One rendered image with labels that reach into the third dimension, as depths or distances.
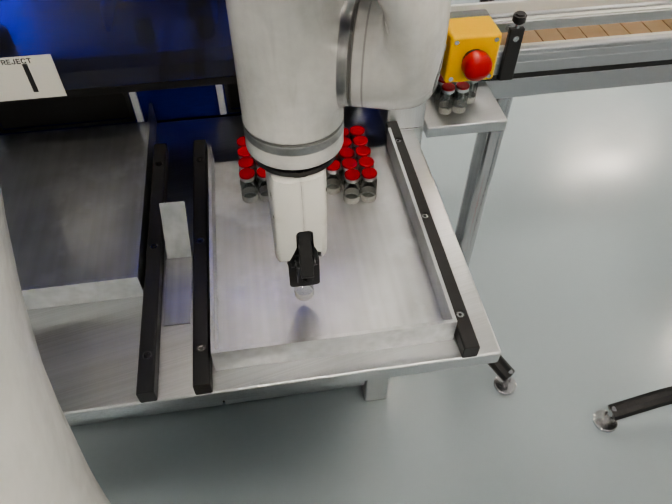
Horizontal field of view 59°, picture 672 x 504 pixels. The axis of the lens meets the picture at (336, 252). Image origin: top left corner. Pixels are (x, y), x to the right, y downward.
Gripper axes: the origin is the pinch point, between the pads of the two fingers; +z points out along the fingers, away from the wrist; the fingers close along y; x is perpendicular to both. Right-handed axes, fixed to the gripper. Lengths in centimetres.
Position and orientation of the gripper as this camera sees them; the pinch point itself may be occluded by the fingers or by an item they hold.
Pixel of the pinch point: (302, 261)
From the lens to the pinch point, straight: 62.8
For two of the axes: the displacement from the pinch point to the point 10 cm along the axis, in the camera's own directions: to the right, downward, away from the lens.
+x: 9.9, -1.1, 1.0
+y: 1.5, 7.4, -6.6
